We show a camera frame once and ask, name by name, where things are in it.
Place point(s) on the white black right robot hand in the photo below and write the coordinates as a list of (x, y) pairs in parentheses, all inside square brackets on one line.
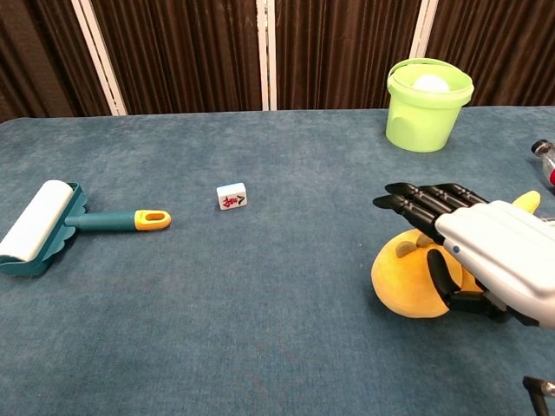
[(498, 247)]

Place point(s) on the yellow plush duck toy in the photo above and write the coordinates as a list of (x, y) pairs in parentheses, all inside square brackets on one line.
[(407, 277)]

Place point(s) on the clear plastic bottle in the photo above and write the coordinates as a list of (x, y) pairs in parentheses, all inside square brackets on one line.
[(547, 160)]

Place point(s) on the green plastic bucket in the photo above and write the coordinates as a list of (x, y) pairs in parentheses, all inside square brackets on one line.
[(420, 117)]

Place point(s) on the white ball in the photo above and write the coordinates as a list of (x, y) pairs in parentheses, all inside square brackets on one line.
[(431, 83)]

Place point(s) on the white mahjong tile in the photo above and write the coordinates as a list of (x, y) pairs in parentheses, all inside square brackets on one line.
[(232, 198)]

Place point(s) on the blue velvet tablecloth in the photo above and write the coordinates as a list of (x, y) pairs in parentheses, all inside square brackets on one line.
[(217, 303)]

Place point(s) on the teal lint roller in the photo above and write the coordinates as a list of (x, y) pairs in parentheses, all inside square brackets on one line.
[(39, 225)]

